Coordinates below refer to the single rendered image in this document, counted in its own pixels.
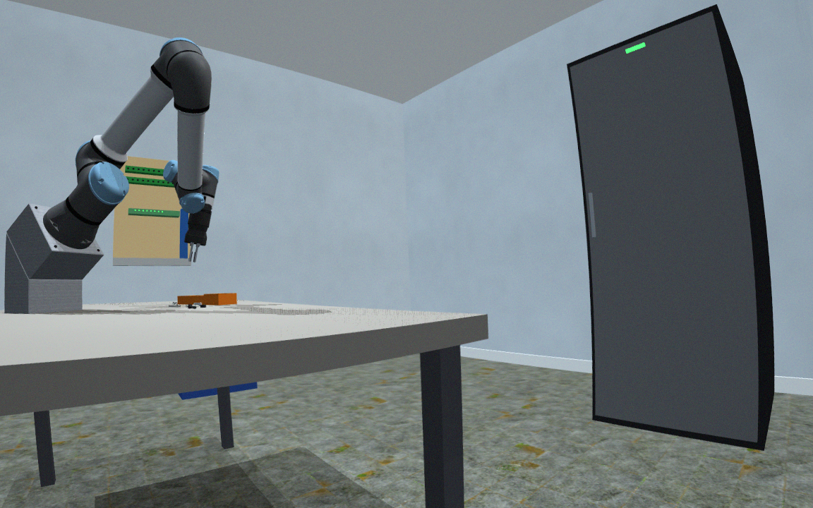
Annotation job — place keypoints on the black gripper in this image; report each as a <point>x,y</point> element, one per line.
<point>198,223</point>

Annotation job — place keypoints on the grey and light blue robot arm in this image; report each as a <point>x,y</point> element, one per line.
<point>181,72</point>

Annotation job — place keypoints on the orange rack of labelled bins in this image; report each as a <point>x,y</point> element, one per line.
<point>208,299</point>

